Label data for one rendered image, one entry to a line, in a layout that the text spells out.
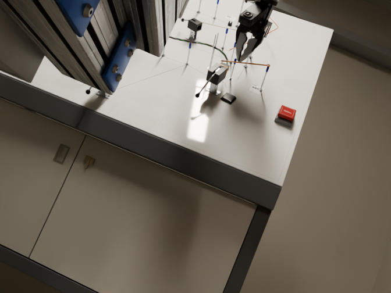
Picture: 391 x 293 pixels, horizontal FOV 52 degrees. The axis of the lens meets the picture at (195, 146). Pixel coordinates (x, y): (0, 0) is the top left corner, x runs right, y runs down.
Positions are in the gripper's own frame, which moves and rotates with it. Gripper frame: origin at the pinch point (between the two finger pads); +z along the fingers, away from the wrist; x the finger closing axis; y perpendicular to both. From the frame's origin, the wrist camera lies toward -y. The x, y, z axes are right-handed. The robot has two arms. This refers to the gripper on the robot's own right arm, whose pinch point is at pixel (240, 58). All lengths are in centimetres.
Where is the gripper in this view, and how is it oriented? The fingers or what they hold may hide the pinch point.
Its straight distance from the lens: 133.6
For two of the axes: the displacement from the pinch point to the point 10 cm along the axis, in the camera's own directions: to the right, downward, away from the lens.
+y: 4.2, -2.0, 8.9
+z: -3.6, 8.6, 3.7
